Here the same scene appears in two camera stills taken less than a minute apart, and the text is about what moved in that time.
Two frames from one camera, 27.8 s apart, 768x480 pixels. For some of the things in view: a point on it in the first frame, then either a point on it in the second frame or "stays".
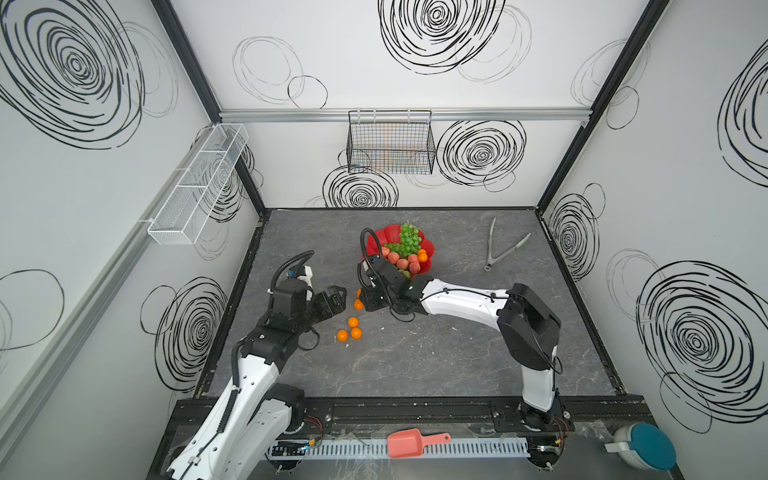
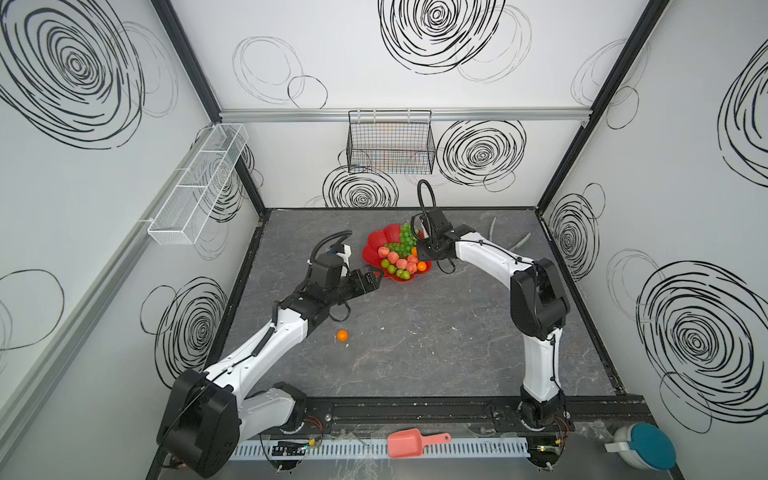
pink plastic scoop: [410, 443] stays
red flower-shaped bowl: [391, 234] stays
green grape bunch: [410, 241] stays
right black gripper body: [380, 295] to [431, 249]
